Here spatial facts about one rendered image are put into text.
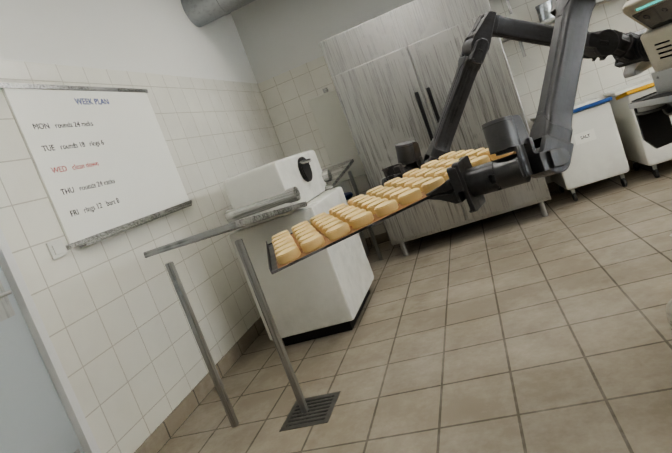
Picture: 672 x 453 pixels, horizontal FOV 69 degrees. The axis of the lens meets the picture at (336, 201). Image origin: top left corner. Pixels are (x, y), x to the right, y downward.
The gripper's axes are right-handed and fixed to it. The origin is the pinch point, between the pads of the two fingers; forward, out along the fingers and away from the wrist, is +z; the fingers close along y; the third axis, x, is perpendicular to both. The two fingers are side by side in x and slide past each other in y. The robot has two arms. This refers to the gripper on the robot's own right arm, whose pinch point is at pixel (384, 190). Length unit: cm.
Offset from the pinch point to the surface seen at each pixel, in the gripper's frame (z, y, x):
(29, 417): 55, -36, -164
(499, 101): -286, 0, -47
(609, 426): -32, -100, 25
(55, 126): -15, 83, -180
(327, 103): -313, 63, -221
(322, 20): -329, 143, -198
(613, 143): -336, -69, 12
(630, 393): -50, -101, 30
